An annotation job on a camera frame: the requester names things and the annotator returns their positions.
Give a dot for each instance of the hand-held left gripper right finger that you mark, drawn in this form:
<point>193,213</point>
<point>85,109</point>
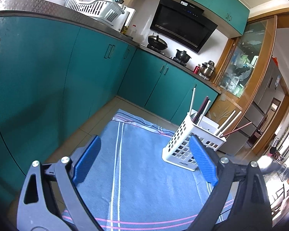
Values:
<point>203,160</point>

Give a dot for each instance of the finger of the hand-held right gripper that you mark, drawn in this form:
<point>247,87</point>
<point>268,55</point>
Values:
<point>268,164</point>

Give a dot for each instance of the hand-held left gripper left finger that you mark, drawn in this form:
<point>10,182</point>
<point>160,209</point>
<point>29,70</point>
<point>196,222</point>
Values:
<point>86,160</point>

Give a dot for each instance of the white plastic utensil holder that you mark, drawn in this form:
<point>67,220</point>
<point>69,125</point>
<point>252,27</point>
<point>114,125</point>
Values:
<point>180,146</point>

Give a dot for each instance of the white chopstick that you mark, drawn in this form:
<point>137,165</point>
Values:
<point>192,101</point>
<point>231,122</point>
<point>227,120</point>
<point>203,115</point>

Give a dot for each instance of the dark red chopstick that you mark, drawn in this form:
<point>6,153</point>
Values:
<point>201,107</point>
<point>238,128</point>

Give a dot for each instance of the black chopstick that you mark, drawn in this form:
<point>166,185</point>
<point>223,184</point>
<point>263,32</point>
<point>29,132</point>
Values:
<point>204,107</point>

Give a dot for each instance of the clothes drying rack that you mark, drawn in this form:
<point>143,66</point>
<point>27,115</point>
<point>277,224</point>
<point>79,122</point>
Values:
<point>275,146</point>

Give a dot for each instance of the blue striped cloth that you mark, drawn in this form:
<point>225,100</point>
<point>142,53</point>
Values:
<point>139,173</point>

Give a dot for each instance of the silver refrigerator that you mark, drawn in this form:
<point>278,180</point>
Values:
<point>267,89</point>

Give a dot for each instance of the teal base cabinet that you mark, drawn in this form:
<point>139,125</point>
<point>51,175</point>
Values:
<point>159,84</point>
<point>38,77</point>

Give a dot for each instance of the stainless steel pot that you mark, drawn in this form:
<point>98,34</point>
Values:
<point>207,70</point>

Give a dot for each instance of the red canister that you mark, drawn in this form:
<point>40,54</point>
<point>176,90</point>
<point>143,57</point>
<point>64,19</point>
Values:
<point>196,69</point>

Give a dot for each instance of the black cooking pot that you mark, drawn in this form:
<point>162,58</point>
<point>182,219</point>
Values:
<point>183,55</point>

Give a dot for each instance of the wooden framed glass door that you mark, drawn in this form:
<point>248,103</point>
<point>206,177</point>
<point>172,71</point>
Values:
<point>243,60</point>

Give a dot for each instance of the gas stove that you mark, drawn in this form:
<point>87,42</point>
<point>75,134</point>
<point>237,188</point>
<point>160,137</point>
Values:
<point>169,57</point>

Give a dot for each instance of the black wok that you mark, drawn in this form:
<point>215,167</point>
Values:
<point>157,42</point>

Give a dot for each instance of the condiment bottle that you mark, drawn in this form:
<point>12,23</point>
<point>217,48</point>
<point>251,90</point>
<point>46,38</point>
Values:
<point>124,30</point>

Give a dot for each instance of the clear plastic bottle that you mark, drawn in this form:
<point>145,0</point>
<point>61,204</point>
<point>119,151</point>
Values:
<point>134,31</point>

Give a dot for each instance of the black range hood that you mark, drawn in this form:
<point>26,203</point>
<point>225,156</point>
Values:
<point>183,24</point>

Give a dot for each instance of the white countertop appliance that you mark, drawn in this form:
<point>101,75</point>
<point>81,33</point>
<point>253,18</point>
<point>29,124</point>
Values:
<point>127,16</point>

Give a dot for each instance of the white dish rack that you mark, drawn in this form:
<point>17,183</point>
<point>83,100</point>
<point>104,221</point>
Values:
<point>96,7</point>

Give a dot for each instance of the teal wall cabinet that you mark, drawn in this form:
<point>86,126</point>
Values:
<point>219,0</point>

